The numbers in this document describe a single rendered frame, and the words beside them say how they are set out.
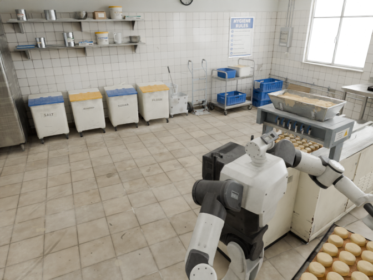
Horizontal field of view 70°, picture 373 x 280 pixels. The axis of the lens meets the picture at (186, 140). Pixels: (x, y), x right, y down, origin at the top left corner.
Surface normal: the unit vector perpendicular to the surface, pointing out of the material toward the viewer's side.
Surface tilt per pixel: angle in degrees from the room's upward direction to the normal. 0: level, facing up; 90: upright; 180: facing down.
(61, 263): 0
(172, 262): 0
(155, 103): 91
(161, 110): 94
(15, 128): 90
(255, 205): 86
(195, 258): 35
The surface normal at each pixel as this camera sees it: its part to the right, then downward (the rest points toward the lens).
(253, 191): 0.00, 0.33
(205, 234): -0.10, -0.51
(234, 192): 0.75, -0.07
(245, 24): 0.41, 0.35
